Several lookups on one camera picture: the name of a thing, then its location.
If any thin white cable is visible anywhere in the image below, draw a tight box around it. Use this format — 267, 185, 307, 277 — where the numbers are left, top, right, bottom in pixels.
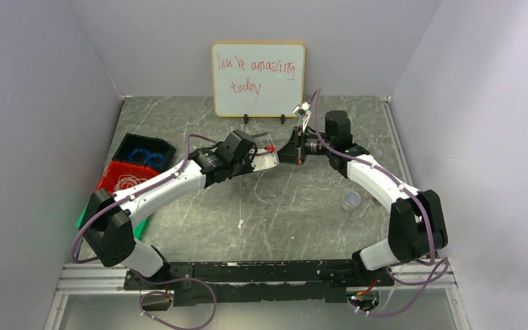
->
252, 170, 351, 214

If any black cable spool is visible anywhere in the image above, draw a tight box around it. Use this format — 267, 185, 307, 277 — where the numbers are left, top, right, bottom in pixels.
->
252, 132, 271, 140

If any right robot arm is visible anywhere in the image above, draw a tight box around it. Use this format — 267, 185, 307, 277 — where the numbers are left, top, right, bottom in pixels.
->
278, 105, 448, 271

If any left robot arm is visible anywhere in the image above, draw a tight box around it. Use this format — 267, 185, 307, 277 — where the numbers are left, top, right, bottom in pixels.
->
72, 129, 257, 278

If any clear round container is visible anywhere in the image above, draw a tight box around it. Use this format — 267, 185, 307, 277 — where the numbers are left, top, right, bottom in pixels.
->
341, 191, 361, 212

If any black bin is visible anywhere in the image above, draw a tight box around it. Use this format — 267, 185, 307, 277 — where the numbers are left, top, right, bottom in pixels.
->
111, 133, 177, 173

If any yellow-framed whiteboard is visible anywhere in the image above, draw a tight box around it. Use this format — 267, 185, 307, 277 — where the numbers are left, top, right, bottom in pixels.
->
210, 42, 306, 119

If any green bin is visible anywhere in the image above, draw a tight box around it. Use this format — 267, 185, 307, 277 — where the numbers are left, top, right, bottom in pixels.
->
76, 208, 150, 240

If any red bin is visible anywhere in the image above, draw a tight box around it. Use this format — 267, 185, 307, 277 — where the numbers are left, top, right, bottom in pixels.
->
96, 160, 159, 194

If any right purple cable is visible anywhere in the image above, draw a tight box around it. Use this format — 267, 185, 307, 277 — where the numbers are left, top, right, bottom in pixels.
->
309, 88, 450, 318

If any purple cable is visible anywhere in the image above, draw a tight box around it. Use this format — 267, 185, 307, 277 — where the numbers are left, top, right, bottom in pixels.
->
309, 88, 450, 318
69, 133, 219, 330

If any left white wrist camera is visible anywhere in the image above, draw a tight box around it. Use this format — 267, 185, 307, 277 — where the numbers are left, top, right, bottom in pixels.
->
250, 144, 280, 172

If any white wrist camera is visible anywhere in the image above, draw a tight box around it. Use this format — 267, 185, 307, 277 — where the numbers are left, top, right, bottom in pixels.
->
292, 102, 312, 132
250, 144, 280, 172

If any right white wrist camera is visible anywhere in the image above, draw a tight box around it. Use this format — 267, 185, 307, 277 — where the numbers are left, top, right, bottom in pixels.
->
292, 102, 312, 132

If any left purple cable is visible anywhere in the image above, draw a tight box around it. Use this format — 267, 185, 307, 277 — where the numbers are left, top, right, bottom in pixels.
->
69, 133, 219, 330

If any blue cable coil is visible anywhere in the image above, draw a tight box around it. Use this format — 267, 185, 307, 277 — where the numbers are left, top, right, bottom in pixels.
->
127, 144, 168, 166

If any white cable coil in bin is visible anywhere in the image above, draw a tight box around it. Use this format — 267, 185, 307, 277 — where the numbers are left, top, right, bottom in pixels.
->
113, 173, 151, 193

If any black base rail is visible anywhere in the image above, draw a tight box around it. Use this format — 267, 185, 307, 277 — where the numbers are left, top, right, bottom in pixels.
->
123, 259, 393, 307

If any aluminium frame rail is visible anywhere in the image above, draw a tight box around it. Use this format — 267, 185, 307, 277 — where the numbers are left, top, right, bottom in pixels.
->
46, 107, 469, 329

